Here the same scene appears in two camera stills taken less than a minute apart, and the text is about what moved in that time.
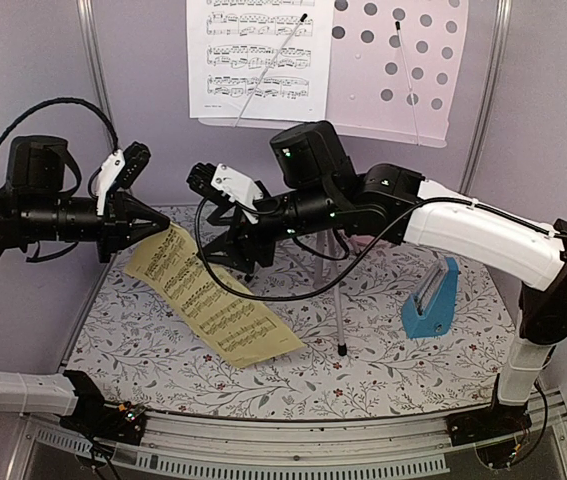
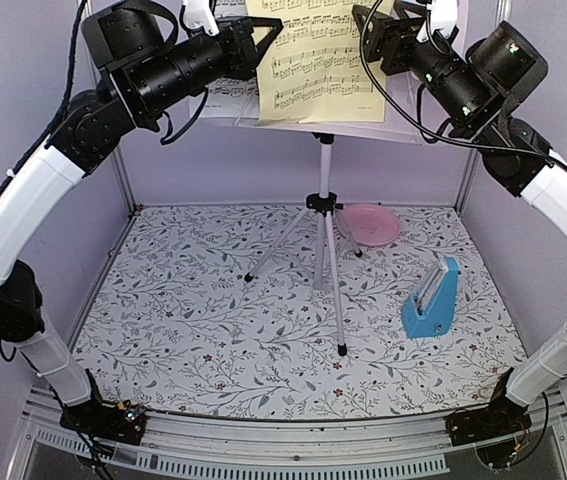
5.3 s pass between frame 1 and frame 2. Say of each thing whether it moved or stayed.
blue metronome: stayed
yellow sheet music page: moved
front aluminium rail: stayed
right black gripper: moved
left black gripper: moved
